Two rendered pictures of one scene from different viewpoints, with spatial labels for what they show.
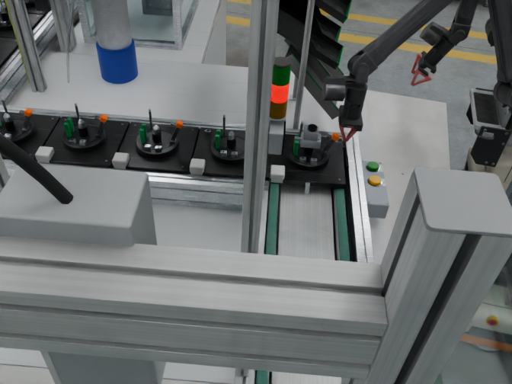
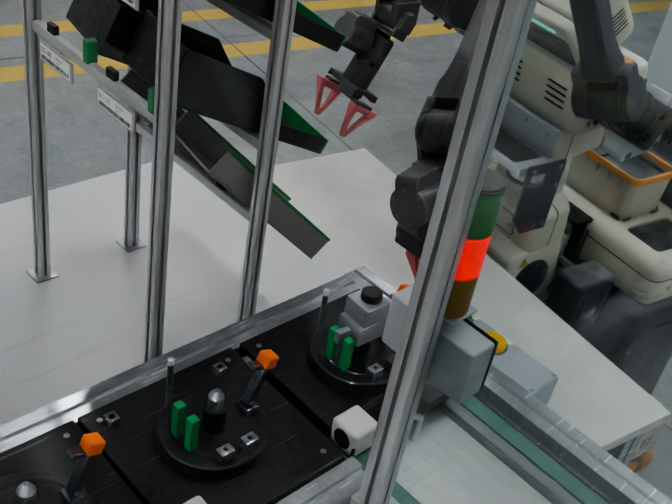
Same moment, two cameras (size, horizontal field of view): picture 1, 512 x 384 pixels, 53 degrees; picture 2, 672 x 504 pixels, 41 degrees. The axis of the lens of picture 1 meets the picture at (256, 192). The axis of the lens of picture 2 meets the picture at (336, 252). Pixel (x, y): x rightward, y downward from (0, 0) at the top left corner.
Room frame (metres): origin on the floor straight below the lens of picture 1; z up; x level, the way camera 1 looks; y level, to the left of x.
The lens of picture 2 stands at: (0.76, 0.62, 1.83)
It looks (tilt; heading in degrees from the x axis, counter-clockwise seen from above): 35 degrees down; 310
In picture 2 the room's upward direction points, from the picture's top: 11 degrees clockwise
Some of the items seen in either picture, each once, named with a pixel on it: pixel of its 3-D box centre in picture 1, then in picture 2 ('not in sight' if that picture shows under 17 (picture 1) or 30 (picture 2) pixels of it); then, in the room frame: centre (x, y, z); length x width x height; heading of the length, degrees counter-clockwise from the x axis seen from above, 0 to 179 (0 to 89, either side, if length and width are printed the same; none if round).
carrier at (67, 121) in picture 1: (82, 129); not in sight; (1.35, 0.58, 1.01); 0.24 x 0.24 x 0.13; 89
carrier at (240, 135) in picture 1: (231, 140); (214, 412); (1.34, 0.09, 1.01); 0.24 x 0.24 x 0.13; 89
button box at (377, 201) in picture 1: (372, 188); not in sight; (1.24, -0.38, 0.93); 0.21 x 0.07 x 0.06; 179
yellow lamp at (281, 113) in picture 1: (277, 106); not in sight; (1.15, -0.04, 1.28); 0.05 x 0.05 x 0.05
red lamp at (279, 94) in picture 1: (279, 89); not in sight; (1.15, -0.04, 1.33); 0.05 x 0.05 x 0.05
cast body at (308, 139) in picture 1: (308, 135); (362, 314); (1.33, -0.15, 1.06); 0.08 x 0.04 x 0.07; 86
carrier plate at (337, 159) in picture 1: (307, 159); (355, 364); (1.33, -0.16, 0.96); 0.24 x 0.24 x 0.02; 89
